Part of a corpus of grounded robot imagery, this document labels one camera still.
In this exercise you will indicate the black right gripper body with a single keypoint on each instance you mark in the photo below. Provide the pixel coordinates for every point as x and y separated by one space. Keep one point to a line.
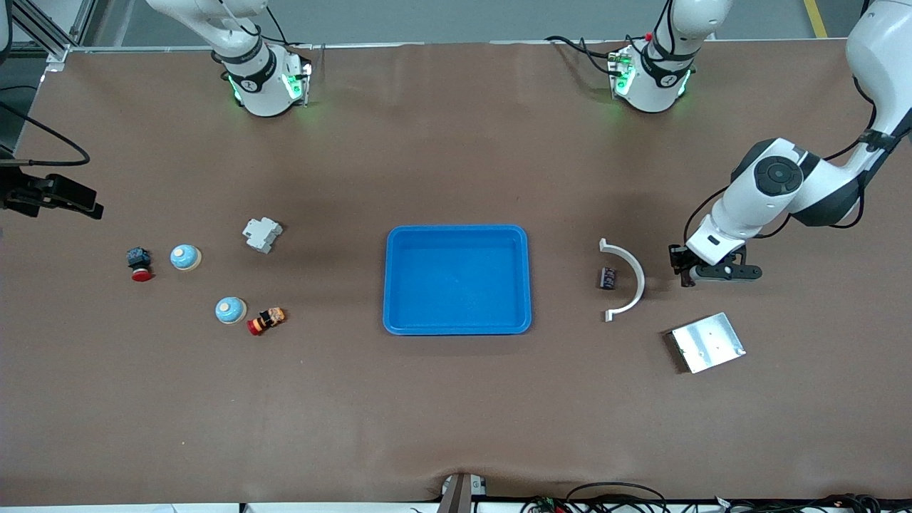
28 192

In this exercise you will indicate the light blue call bell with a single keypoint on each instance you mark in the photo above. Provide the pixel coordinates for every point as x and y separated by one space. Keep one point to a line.
231 311
185 258

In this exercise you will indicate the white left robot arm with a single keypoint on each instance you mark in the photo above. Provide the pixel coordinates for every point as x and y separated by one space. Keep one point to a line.
784 185

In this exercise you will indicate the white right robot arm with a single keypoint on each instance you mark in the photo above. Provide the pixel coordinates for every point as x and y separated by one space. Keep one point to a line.
260 85

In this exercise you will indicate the silver metal plate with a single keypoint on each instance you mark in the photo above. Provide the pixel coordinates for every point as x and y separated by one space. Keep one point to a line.
709 343

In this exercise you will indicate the red push button black body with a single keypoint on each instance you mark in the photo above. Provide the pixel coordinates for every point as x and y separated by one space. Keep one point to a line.
139 260

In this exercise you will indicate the white circuit breaker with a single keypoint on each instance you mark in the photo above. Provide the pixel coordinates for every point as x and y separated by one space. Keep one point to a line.
261 234

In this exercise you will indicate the blue plastic tray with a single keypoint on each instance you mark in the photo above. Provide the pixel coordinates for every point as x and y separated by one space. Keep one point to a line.
456 299

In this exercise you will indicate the red emergency stop yellow collar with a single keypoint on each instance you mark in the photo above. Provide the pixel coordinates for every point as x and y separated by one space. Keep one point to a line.
267 320

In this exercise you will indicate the brown table cover sheet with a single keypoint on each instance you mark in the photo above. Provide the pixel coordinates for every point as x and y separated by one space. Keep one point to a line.
456 413

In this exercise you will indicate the white curved plastic bracket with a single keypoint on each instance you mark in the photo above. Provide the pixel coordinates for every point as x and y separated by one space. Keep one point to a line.
639 274

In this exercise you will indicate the aluminium frame profile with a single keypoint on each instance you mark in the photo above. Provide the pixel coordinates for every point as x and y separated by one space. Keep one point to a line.
39 25

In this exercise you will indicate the grey camera post bracket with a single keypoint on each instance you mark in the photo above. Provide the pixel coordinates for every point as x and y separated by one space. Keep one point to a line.
456 499

